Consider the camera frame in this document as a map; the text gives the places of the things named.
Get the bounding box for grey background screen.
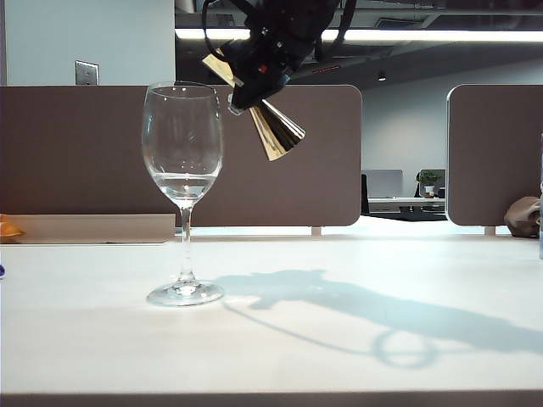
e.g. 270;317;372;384
365;169;403;198

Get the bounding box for gold metal jigger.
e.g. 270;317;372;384
201;53;307;162

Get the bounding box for green potted plant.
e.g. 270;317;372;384
415;169;445;199

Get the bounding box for orange object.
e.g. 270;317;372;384
0;215;25;244

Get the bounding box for white background desk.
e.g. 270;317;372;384
367;197;446;214

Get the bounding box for long ceiling light strip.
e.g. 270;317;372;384
174;27;543;43

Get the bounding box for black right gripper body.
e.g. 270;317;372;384
219;19;334;84

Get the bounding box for metal wall switch plate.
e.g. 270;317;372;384
75;60;100;87

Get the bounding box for clear wine glass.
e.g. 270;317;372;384
141;82;225;307

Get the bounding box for black camera cable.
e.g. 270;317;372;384
200;0;238;55

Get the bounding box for brown crumpled bag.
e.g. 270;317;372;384
503;196;543;237

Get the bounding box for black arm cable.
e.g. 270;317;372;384
312;0;358;61

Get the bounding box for wide brown desk partition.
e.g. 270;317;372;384
0;84;364;228

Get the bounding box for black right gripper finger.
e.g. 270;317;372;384
227;68;294;116

